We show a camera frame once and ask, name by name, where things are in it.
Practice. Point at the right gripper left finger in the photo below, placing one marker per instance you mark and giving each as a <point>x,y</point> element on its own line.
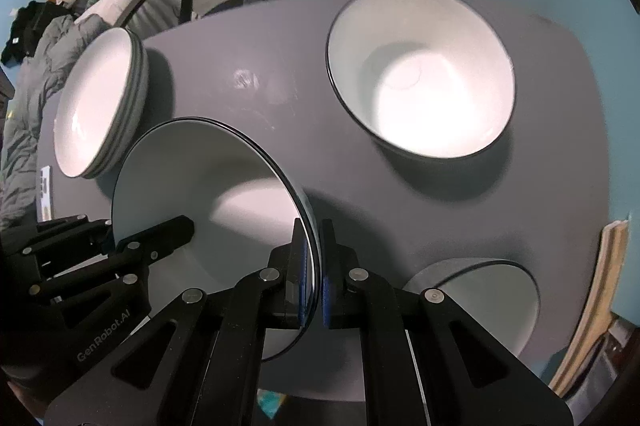
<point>288,296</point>

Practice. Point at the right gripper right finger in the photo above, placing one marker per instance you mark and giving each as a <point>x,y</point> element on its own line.
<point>338,260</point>

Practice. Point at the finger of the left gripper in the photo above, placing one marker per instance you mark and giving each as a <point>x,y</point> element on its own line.
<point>76,233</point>
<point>155,243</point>

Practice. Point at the large white plate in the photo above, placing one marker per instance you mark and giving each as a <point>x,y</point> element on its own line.
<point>101,104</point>

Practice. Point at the white ribbed bowl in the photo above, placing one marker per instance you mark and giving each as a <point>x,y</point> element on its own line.
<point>501,295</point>

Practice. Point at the white smartphone with stickers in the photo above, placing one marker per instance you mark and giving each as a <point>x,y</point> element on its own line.
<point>45,193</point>

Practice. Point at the grey quilted duvet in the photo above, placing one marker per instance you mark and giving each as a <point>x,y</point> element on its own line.
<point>40,76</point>

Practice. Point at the black clothes pile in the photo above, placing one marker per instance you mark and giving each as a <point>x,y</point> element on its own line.
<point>27,29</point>

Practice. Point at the black office chair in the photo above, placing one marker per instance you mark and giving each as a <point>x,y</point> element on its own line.
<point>165,14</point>

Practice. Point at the wooden board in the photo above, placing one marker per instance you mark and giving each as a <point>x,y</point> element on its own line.
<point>597,315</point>

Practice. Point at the grey plastic bag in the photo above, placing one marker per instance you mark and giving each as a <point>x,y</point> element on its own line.
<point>599,372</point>

